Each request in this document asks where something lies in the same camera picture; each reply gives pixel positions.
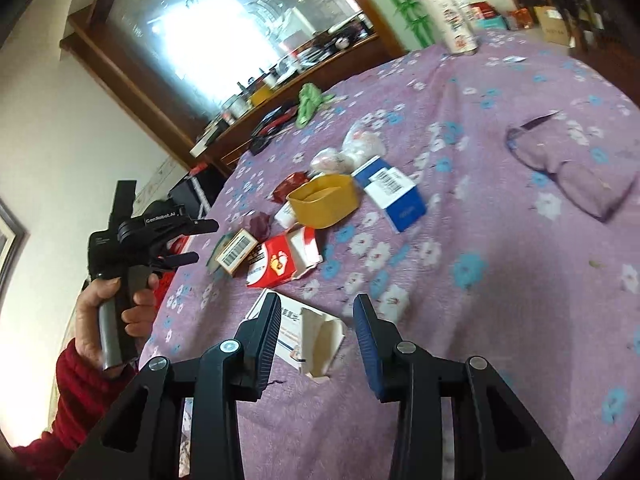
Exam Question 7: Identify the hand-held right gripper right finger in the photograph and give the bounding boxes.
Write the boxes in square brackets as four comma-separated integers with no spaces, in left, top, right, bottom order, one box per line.
[352,294,576,480]

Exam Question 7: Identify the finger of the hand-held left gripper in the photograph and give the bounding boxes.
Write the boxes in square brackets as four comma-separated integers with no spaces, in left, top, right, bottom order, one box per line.
[170,219,221,239]
[155,252,200,271]

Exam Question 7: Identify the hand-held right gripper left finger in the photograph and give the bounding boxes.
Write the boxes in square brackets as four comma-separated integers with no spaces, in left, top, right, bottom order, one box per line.
[60,292,283,480]

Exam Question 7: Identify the small barcode box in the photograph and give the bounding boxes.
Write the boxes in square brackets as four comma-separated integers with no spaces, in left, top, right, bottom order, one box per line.
[207,229,260,277]

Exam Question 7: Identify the white carton box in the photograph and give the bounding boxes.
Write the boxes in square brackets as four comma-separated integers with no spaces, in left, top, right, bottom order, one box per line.
[243,288,347,379]

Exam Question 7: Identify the white plastic bottle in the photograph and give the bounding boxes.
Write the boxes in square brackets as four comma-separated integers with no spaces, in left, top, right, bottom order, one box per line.
[274,203,302,229]

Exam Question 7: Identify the person's left forearm red sleeve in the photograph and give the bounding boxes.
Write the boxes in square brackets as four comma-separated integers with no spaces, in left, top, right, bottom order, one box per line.
[10,337,142,480]

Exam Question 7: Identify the person's left hand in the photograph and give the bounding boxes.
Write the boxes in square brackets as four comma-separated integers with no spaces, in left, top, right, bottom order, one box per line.
[75,278,161,366]

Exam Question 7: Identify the black sofa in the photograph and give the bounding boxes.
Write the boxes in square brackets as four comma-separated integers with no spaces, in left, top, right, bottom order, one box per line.
[167,164,227,222]

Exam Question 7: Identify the dark red wrapper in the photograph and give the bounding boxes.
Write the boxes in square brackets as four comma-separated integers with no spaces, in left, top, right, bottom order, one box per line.
[248,212,274,240]

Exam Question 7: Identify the red and white paper box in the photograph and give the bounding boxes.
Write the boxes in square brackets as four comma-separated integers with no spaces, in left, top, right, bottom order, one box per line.
[246,226,325,291]

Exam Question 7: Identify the red foil wrapper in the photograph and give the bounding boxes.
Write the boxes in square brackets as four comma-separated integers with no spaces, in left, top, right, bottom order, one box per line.
[272,171,314,205]

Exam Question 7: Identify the metal pot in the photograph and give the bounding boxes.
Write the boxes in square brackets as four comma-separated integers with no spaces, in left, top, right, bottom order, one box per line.
[222,95,249,119]

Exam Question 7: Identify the yellow plastic bowl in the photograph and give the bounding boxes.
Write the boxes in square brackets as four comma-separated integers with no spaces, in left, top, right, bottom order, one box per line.
[287,175,361,230]

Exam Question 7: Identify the purple floral tablecloth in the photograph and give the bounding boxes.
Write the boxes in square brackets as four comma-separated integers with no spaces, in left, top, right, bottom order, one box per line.
[137,27,640,480]

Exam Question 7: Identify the blue and white box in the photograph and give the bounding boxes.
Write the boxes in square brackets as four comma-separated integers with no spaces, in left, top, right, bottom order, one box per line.
[351,156,427,234]

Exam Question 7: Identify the green cloth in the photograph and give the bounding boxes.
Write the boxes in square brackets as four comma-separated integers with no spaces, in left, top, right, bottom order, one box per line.
[296,83,337,130]

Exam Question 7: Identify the wooden framed window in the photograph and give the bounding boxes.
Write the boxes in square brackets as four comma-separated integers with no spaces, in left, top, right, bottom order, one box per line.
[60,0,397,171]

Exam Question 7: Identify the thin-framed eyeglasses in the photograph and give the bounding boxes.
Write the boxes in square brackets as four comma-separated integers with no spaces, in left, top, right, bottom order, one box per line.
[505,110,640,222]

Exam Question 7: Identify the white floral lidded cup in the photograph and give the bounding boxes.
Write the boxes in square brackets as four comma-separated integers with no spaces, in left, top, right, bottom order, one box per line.
[411,0,479,56]

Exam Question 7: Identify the teal box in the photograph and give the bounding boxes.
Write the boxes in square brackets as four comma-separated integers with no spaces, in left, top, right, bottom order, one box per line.
[472,15,510,32]

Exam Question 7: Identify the cardboard box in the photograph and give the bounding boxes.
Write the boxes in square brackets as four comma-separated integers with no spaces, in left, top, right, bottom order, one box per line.
[532,6,572,47]

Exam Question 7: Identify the dark wooden cabinet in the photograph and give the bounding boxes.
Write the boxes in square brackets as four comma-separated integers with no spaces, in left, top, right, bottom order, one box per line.
[575,0,637,68]

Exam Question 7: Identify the picture frame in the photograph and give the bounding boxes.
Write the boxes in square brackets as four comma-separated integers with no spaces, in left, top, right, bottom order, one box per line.
[0,199,29,306]

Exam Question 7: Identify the green bamboo wall sticker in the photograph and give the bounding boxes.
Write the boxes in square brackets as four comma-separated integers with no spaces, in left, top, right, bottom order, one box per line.
[375,0,437,47]

